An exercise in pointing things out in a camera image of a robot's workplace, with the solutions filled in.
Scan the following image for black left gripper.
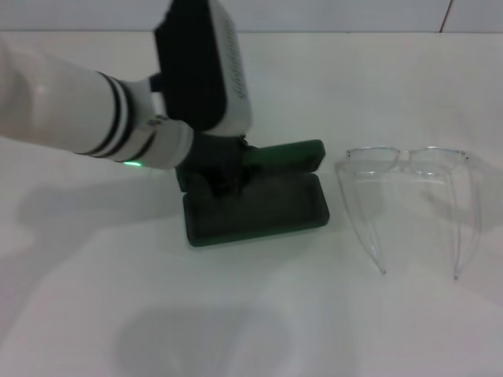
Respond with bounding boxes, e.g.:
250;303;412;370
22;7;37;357
176;131;259;199

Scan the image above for green glasses case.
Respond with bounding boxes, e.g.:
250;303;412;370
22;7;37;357
176;138;331;248

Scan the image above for clear white glasses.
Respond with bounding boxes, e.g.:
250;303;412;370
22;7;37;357
334;145;484;281

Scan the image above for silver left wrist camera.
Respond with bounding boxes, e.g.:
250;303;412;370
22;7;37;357
154;0;255;137

